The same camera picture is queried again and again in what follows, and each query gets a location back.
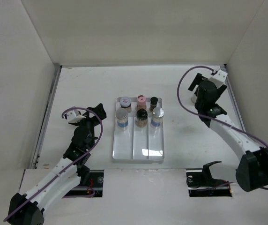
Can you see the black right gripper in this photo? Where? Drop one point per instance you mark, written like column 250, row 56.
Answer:
column 195, row 82

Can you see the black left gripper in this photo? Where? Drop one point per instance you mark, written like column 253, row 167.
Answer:
column 95, row 120

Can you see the black stopper jar white contents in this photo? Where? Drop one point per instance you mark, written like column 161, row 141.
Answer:
column 194, row 97

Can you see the white cap blue label jar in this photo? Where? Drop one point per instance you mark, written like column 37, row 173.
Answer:
column 122, row 118

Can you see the grey lid sauce jar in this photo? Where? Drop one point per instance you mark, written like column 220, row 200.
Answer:
column 126, row 103

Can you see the pink cap spice jar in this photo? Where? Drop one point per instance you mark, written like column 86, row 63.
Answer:
column 141, row 103

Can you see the black stopper jar brown contents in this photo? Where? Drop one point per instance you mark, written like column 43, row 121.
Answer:
column 141, row 118

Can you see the black cap red label bottle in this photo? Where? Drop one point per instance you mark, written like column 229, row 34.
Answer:
column 153, row 103

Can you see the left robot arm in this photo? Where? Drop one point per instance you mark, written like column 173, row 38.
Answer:
column 29, row 208

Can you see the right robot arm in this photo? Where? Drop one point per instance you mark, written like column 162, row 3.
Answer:
column 252, row 170

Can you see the white divided organizer tray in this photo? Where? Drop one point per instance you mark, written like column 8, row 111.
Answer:
column 138, row 144

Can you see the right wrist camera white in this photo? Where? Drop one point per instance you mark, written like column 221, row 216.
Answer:
column 219, row 78

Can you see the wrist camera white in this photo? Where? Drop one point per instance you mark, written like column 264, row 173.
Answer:
column 219, row 78
column 72, row 116

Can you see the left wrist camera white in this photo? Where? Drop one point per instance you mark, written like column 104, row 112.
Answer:
column 72, row 116

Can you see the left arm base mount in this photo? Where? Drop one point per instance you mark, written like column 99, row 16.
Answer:
column 91, row 186

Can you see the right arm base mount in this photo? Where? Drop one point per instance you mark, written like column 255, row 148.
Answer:
column 201, row 183

